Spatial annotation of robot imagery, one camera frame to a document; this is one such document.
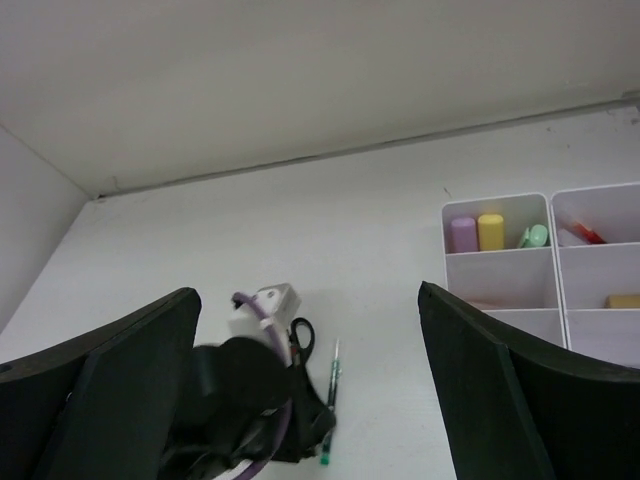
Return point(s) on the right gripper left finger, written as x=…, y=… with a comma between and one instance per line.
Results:
x=100, y=405

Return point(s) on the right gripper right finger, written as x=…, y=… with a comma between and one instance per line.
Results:
x=515, y=406

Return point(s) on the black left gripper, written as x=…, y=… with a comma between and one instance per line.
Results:
x=241, y=403

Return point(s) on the black handled scissors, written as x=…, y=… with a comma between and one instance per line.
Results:
x=302, y=340

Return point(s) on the green pen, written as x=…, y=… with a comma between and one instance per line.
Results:
x=331, y=403

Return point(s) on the green highlighter marker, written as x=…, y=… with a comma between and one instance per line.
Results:
x=535, y=236

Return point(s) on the purple highlighter marker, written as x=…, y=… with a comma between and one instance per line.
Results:
x=464, y=238

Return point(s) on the yellow highlighter marker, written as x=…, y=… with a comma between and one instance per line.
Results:
x=491, y=232

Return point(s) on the orange red pen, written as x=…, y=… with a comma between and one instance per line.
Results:
x=588, y=235

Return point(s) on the red pen with white cap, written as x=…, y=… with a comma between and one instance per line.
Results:
x=565, y=238

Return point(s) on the yellow eraser block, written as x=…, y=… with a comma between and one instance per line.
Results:
x=626, y=301

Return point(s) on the white compartment organizer box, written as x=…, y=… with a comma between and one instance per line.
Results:
x=556, y=293

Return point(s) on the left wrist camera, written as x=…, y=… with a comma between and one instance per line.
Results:
x=265, y=315

